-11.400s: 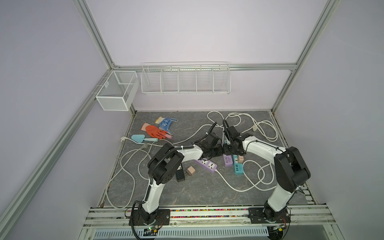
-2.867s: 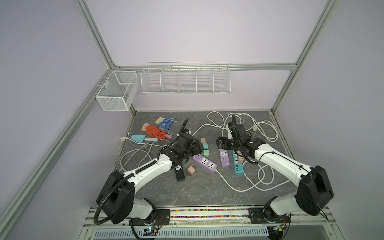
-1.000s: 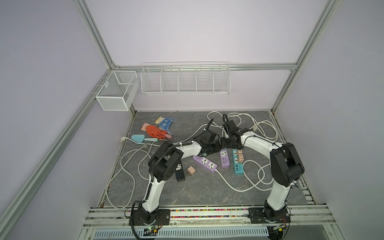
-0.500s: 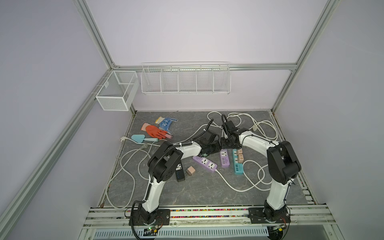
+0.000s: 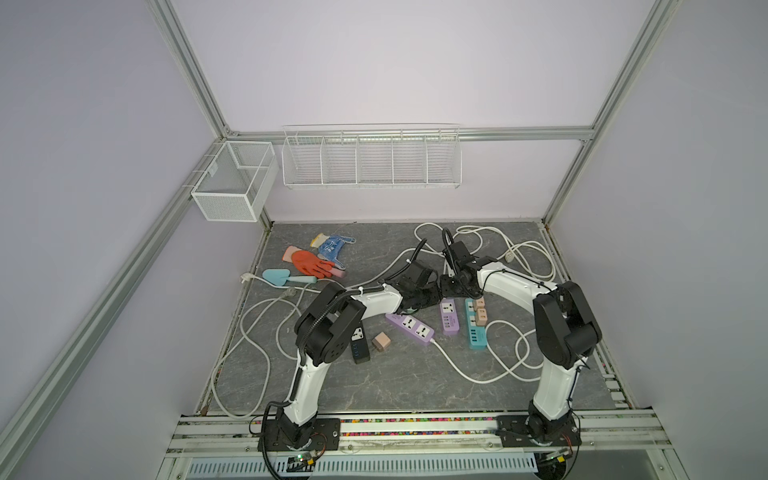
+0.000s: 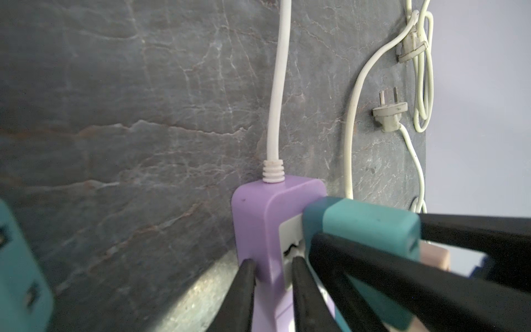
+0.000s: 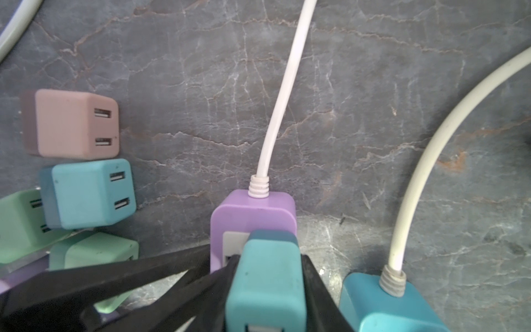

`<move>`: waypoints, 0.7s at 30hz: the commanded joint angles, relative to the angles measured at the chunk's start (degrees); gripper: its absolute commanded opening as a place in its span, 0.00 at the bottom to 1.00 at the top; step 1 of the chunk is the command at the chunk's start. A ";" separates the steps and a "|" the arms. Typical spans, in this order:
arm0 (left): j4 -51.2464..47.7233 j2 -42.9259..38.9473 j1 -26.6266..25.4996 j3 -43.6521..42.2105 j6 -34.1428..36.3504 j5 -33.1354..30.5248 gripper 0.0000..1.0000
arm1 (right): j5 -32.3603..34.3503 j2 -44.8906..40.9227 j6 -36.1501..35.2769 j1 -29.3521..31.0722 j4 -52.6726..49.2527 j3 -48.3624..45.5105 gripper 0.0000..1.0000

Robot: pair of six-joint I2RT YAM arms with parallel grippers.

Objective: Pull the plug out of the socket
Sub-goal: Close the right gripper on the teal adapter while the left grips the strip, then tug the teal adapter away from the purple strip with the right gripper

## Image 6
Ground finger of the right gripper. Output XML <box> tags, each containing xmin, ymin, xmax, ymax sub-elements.
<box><xmin>310</xmin><ymin>233</ymin><xmax>530</xmax><ymax>331</ymax></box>
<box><xmin>419</xmin><ymin>214</ymin><xmax>530</xmax><ymax>291</ymax></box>

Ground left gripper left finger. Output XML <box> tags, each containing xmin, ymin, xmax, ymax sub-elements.
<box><xmin>207</xmin><ymin>259</ymin><xmax>257</xmax><ymax>332</ymax></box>

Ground purple power strip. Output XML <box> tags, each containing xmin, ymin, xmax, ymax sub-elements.
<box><xmin>232</xmin><ymin>176</ymin><xmax>326</xmax><ymax>331</ymax></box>

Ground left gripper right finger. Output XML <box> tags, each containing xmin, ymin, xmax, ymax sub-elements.
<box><xmin>292</xmin><ymin>257</ymin><xmax>341</xmax><ymax>332</ymax></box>

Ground white tangled power cables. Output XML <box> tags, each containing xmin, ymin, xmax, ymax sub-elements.
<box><xmin>262</xmin><ymin>0</ymin><xmax>436</xmax><ymax>214</ymax></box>

